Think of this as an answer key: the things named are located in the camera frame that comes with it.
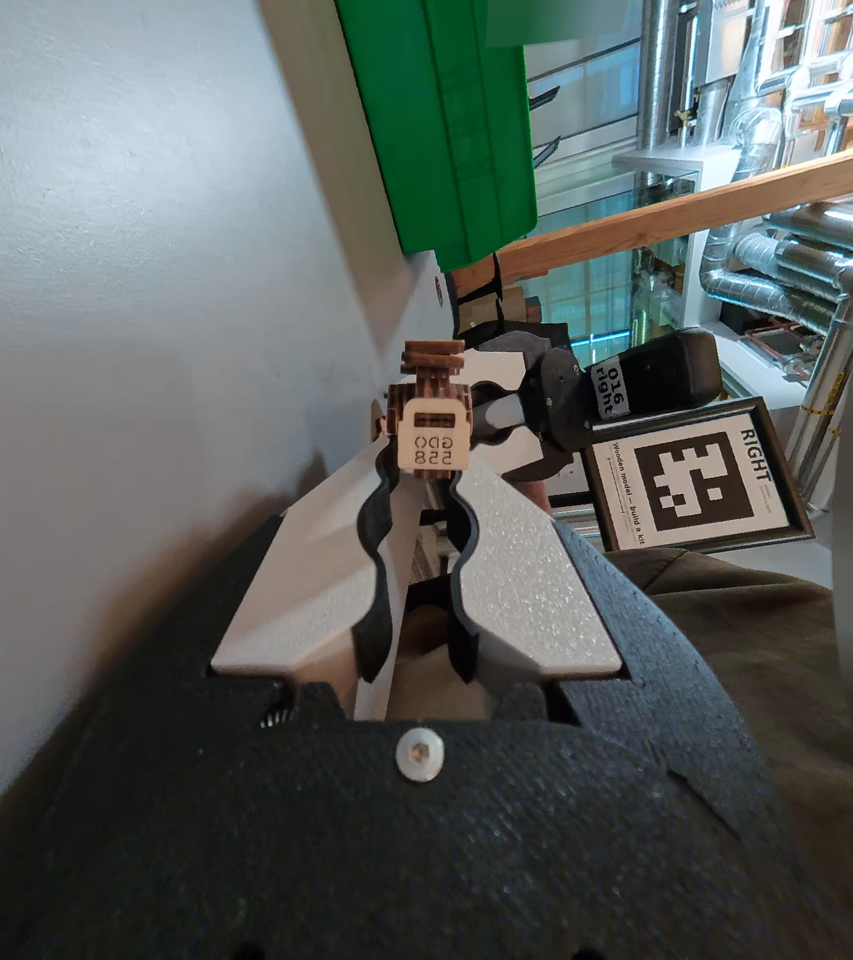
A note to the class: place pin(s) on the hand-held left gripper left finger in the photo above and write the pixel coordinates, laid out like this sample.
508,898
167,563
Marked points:
299,585

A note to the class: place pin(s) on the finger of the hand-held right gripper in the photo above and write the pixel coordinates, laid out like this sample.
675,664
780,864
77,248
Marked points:
518,450
498,369

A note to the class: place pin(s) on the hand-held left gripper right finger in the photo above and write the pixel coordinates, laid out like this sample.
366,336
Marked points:
539,585

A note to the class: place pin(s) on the wooden model arm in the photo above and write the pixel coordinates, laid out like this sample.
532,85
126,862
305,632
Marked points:
434,439

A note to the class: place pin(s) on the grey desk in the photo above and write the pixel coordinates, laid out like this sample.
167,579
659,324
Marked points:
134,262

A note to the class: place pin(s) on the black framed marker sign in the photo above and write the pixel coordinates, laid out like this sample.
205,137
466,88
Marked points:
696,480

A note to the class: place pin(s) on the wooden handrail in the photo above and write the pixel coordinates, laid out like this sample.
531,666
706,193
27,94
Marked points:
696,202

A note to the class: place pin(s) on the silver upright pipe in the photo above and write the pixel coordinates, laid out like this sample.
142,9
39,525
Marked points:
839,390

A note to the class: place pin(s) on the white glass display case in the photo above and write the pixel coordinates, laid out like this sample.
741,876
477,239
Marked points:
659,159

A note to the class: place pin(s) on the person's clothing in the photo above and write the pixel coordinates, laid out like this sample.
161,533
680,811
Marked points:
756,675

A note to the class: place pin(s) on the green plastic bin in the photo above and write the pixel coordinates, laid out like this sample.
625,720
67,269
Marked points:
456,135

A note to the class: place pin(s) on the silver corrugated pipe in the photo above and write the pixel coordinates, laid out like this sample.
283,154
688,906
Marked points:
659,75

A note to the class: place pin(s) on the silver ventilation duct bundle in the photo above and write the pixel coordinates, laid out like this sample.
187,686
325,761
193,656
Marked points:
794,255

